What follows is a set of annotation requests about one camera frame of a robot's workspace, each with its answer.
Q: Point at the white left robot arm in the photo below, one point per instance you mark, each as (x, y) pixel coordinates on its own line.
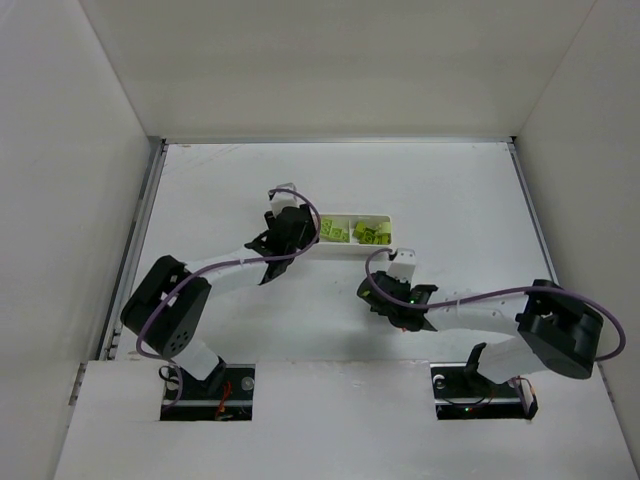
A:
(165, 310)

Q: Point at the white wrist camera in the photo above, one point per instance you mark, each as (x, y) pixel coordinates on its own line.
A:
(283, 196)
(402, 265)

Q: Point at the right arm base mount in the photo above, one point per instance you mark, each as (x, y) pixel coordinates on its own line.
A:
(461, 393)

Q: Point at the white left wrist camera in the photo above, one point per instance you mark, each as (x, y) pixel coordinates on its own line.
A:
(283, 196)

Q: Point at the white three-compartment tray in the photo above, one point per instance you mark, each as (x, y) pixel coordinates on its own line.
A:
(326, 249)

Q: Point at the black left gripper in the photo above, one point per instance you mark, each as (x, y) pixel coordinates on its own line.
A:
(298, 226)

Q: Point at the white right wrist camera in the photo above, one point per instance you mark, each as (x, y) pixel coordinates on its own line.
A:
(402, 265)

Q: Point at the light green lego brick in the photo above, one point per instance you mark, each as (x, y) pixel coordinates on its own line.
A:
(326, 225)
(384, 228)

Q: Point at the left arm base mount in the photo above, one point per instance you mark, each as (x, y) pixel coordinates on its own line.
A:
(228, 399)

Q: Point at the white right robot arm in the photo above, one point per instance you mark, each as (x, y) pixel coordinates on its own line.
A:
(545, 329)

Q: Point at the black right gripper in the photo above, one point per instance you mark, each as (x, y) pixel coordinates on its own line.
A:
(377, 293)

